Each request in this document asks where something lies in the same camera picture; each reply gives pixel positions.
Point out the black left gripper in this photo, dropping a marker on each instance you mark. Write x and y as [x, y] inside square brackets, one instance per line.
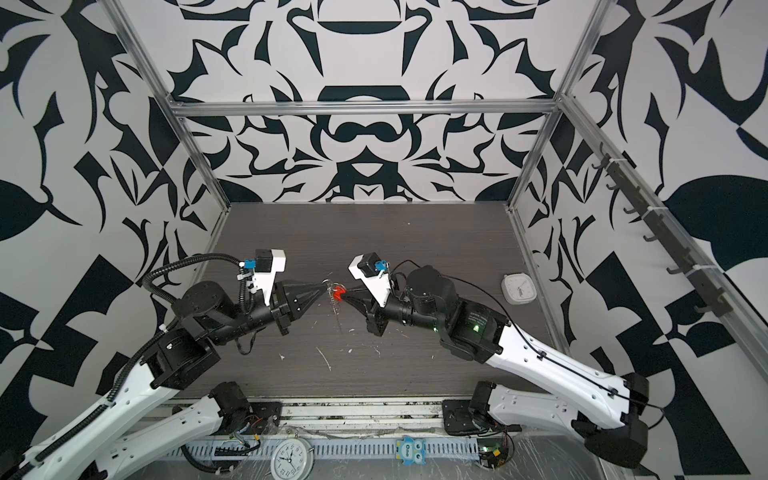
[287, 303]

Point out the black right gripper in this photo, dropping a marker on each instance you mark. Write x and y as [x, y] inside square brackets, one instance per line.
[377, 313]

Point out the red key tag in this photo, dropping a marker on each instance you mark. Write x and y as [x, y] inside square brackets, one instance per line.
[338, 292]

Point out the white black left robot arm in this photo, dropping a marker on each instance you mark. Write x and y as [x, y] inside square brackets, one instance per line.
[97, 444]

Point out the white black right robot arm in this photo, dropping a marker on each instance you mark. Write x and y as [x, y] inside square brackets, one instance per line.
[602, 410]

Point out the white square clock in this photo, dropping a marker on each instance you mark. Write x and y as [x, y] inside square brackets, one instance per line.
[518, 289]

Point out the blue owl figure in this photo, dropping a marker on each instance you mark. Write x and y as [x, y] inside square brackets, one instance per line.
[411, 451]

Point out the round white analog clock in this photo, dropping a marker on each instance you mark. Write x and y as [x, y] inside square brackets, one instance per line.
[293, 459]

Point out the small electronics board left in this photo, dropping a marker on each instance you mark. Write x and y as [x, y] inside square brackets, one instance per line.
[238, 446]

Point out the small electronics board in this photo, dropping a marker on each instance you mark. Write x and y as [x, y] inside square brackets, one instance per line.
[495, 451]
[238, 446]

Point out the small electronics board right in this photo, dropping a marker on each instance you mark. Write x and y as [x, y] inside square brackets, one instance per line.
[495, 451]

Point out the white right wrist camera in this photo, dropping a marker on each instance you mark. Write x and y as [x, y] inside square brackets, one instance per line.
[374, 272]

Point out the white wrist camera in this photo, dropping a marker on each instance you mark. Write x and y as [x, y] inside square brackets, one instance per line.
[374, 272]
[259, 271]

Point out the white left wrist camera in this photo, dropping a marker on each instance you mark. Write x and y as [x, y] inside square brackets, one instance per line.
[259, 271]

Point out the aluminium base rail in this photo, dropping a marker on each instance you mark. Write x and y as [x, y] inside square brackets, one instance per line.
[384, 415]

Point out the white slotted cable duct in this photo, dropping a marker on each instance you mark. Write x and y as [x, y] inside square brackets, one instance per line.
[452, 448]

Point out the black wall hook rail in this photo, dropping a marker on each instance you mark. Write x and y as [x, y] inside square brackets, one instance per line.
[667, 231]

